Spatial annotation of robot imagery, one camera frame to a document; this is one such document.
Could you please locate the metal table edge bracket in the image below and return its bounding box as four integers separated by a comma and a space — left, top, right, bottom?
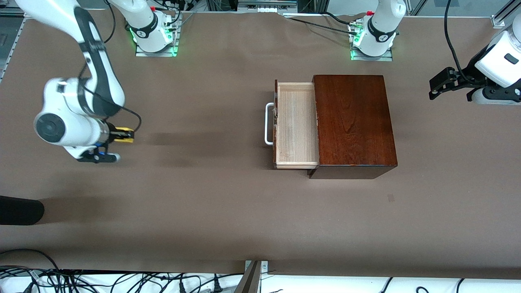
234, 260, 269, 293

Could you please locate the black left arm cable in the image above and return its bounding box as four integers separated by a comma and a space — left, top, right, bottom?
443, 0, 468, 77

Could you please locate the silver metal connector rail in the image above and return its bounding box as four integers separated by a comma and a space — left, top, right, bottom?
237, 0, 298, 13

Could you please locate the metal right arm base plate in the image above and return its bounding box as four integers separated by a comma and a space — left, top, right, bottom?
135, 11, 180, 57

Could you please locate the dark brown wooden cabinet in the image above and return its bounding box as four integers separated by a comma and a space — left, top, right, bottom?
308, 74, 398, 179

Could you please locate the light wood drawer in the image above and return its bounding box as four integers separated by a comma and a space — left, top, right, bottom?
274, 80, 319, 169

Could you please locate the black looping cable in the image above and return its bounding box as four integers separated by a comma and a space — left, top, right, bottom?
104, 0, 116, 43

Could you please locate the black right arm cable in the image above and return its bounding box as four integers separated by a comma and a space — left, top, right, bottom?
77, 39, 142, 135

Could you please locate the white drawer handle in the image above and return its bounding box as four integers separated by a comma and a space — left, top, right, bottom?
265, 103, 275, 146

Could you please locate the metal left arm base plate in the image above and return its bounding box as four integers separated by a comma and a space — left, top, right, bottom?
349, 20, 394, 62

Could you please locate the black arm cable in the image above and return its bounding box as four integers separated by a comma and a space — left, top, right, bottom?
443, 0, 468, 77
77, 39, 142, 135

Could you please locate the black cylindrical object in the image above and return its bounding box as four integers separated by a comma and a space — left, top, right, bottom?
0, 195, 44, 225

